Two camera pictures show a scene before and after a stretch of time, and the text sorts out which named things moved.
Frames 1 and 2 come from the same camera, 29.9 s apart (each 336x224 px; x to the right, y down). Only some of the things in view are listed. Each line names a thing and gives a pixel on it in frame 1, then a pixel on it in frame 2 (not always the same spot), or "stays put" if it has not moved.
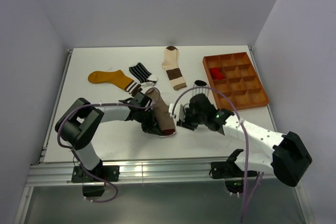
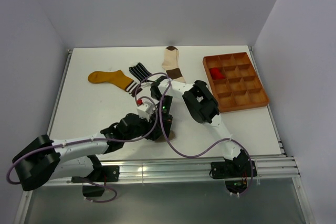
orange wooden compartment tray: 242,85 stays put
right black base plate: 228,170 stays put
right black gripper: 186,124 to 167,122
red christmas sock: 216,73 stays put
